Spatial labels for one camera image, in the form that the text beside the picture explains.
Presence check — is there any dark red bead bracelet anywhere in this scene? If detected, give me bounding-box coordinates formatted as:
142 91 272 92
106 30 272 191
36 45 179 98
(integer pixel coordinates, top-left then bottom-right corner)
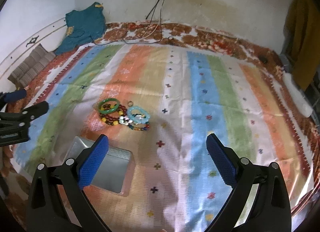
99 105 128 125

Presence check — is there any multicolour glass bead bracelet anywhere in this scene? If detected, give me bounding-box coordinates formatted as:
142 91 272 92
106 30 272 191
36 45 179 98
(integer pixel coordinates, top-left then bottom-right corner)
127 120 151 132

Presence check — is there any grey metal tin box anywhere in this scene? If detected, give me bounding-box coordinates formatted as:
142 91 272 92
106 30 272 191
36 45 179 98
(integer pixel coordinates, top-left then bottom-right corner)
65 135 135 197

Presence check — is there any striped grey folded blanket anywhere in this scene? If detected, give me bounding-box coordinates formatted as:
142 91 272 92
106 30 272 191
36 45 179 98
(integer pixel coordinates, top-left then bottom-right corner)
8 44 56 88

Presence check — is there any green jade bangle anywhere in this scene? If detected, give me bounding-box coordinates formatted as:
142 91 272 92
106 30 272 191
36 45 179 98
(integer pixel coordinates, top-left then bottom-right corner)
98 98 120 114

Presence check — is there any striped colourful bed cloth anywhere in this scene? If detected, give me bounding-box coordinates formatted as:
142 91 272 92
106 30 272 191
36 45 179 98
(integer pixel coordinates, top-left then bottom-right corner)
14 45 314 231

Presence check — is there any teal blue shirt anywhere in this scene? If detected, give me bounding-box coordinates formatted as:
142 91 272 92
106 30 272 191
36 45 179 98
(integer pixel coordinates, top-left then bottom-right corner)
54 2 106 55

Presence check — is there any white rolled pillow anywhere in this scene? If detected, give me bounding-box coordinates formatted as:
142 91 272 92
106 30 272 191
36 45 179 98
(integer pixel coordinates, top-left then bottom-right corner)
283 72 313 118

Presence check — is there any mustard yellow hanging garment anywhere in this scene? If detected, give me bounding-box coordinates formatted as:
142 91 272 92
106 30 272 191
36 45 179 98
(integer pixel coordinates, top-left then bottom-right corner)
285 0 319 90

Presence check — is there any white bead bracelet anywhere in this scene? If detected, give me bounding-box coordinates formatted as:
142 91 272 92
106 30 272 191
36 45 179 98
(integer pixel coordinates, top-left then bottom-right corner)
118 114 134 125

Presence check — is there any light blue bead bracelet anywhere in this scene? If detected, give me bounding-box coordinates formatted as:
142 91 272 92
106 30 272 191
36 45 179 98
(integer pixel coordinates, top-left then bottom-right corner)
126 105 153 125

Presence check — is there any white charger cable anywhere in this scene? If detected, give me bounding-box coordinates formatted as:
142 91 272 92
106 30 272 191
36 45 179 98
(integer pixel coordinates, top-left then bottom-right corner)
134 0 171 41

